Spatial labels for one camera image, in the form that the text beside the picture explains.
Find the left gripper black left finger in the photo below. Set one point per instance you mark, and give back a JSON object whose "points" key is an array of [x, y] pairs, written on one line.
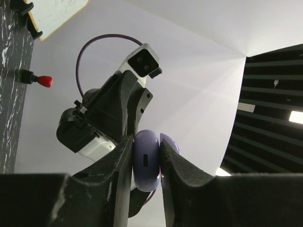
{"points": [[97, 196]]}

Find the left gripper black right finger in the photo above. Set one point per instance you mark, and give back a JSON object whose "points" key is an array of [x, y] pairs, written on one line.
{"points": [[193, 198]]}

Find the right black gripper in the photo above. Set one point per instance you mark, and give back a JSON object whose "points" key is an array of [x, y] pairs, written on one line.
{"points": [[114, 110]]}

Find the purple round earbud case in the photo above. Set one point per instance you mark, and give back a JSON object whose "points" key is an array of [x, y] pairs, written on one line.
{"points": [[146, 163]]}

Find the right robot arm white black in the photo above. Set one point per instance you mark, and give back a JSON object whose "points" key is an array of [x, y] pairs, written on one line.
{"points": [[68, 130]]}

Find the red emergency stop button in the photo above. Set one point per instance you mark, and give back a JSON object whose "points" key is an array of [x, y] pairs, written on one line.
{"points": [[28, 77]]}

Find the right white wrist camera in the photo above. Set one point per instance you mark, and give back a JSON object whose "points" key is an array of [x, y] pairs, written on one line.
{"points": [[142, 62]]}

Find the small whiteboard with wooden frame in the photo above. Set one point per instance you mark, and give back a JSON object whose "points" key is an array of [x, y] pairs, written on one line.
{"points": [[44, 17]]}

